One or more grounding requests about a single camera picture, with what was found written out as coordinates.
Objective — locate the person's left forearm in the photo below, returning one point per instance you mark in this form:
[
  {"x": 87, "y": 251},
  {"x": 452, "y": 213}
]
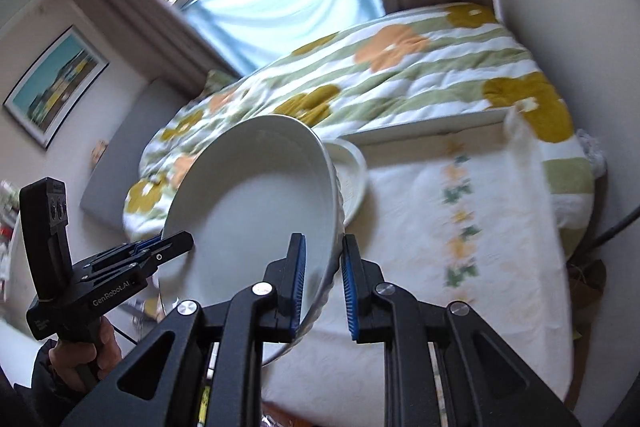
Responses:
[{"x": 47, "y": 379}]

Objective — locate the white floral tablecloth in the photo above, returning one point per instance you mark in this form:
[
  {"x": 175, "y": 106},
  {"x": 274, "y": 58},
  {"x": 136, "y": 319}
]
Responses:
[{"x": 425, "y": 257}]

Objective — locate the white plate with bird print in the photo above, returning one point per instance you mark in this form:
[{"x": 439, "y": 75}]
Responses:
[{"x": 356, "y": 177}]

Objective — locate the white ceramic bowl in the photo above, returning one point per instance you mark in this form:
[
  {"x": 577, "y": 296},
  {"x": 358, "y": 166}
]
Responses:
[{"x": 250, "y": 207}]

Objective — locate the floral striped blanket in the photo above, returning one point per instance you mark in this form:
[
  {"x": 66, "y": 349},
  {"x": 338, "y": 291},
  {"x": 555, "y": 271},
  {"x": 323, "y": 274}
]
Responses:
[{"x": 400, "y": 72}]

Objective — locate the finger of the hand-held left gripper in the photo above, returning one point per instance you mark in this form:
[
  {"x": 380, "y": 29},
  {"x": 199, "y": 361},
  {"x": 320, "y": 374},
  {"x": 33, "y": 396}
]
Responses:
[
  {"x": 127, "y": 252},
  {"x": 167, "y": 251}
]

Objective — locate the framed wall picture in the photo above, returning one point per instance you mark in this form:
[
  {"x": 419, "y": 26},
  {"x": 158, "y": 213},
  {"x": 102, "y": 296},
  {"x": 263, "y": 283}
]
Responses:
[{"x": 55, "y": 82}]

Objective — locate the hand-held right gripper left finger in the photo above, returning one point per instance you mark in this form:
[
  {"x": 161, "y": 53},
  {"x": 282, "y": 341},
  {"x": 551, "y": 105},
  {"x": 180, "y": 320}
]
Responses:
[{"x": 299, "y": 287}]

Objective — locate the green patterned pillow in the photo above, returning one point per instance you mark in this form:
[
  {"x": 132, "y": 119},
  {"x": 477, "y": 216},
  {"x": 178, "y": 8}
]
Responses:
[{"x": 217, "y": 82}]

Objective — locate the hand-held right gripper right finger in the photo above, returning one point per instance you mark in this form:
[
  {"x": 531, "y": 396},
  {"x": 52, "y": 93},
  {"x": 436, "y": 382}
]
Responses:
[{"x": 350, "y": 292}]

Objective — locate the person's left hand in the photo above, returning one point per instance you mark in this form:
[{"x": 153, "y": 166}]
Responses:
[{"x": 107, "y": 352}]

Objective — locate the grey headboard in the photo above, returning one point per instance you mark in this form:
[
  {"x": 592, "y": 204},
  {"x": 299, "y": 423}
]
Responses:
[{"x": 125, "y": 157}]

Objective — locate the white lace cloth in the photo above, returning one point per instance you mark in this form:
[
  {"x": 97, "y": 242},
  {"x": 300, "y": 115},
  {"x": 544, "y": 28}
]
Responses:
[{"x": 592, "y": 152}]

